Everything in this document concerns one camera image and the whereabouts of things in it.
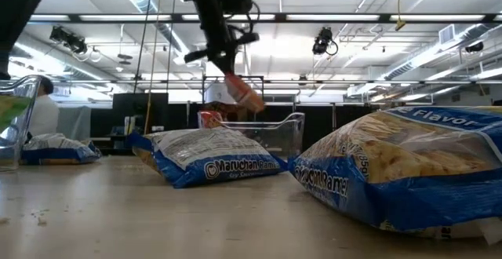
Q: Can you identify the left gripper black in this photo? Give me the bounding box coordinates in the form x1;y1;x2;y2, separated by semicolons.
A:
183;0;260;76

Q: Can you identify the orange Maruchan noodle pack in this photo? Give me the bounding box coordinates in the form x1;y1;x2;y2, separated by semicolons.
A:
198;110;225;130
224;73;267;114

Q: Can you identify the blue Maruchan noodle pack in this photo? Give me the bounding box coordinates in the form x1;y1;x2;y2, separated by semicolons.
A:
20;133;102;166
288;105;502;246
128;127;288;189

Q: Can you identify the green Maruchan noodle pack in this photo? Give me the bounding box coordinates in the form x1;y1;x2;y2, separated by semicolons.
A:
0;95;32;134

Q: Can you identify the white box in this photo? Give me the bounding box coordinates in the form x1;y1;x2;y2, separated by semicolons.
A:
203;82;235;105

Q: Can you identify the clear plastic bin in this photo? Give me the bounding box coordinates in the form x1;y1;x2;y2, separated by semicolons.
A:
198;110;306;160
0;74;42;173

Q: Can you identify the black beam with light strips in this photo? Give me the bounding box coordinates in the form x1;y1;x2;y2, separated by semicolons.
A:
29;13;502;25

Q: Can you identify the grey fabric cover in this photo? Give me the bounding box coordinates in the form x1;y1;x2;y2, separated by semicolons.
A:
58;105;92;141

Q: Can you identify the person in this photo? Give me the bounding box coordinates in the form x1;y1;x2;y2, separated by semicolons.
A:
26;76;60;137

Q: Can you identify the black hanging cable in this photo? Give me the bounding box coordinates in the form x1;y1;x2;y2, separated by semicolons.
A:
166;0;178;94
133;0;156;94

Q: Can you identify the yellow hanging rope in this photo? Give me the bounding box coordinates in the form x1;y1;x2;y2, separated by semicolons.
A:
144;0;164;134

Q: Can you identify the black ceiling-mounted camera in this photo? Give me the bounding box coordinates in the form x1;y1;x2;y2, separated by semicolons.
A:
312;26;339;56
49;26;88;55

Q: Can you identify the yellow hanging cable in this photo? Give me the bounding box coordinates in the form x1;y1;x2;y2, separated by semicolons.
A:
395;0;406;31

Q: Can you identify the silver ventilation duct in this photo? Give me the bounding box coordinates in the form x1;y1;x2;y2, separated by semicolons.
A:
7;27;118;82

